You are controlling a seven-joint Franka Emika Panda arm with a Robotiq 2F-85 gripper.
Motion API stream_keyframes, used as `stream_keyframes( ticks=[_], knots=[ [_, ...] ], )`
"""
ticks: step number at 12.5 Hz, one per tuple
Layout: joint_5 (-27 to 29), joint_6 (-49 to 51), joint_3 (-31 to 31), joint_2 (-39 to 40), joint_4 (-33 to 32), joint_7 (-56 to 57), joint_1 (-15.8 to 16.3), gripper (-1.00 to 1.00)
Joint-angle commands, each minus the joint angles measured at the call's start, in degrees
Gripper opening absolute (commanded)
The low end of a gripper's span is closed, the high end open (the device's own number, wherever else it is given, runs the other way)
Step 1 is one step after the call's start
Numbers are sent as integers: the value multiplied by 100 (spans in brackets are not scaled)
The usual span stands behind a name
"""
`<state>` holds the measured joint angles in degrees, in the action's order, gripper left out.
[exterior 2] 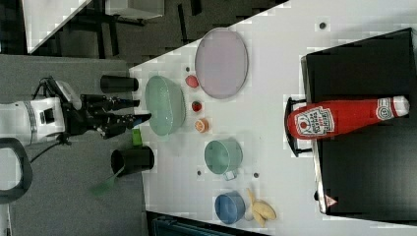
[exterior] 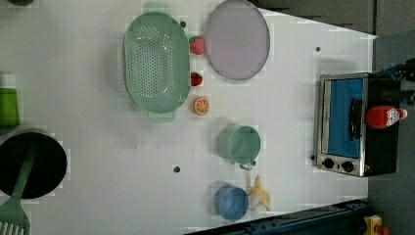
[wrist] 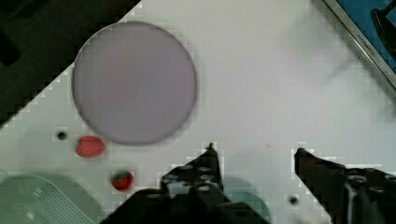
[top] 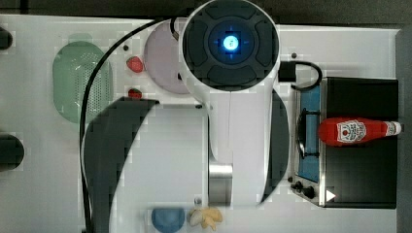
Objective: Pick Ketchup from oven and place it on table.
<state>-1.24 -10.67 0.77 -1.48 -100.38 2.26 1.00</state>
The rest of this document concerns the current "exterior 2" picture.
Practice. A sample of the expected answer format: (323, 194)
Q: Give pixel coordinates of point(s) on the green mug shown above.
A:
(223, 157)

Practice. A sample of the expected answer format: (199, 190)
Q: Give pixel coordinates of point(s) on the dark red toy strawberry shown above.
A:
(196, 106)

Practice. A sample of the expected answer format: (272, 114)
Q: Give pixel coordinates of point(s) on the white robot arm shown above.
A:
(40, 121)

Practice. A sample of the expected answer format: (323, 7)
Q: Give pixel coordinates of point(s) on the blue cup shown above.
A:
(229, 207)

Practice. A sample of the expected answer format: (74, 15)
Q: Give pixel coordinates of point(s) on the black cylinder cup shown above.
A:
(110, 84)

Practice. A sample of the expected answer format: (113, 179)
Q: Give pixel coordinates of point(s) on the red plush ketchup bottle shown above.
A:
(331, 118)

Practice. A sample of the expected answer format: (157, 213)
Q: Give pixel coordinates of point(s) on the light red toy strawberry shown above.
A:
(192, 81)

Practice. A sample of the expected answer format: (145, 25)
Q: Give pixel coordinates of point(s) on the green slotted spatula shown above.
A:
(105, 186)

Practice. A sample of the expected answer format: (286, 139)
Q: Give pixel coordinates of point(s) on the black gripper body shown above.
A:
(89, 117)

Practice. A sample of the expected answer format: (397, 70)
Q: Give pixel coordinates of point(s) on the peeled toy banana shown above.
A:
(261, 211)

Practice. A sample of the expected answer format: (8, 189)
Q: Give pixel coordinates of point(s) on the black toaster oven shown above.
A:
(369, 173)

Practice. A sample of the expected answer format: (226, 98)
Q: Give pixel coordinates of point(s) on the green perforated colander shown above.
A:
(166, 104)

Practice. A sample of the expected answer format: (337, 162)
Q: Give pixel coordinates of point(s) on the green bottle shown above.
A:
(136, 138)

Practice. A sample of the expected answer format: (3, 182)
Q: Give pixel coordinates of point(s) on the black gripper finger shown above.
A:
(116, 103)
(129, 121)

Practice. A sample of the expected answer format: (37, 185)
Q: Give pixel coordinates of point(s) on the toy orange slice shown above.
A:
(202, 125)

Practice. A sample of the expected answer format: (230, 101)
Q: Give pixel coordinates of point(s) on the lilac round plate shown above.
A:
(221, 63)

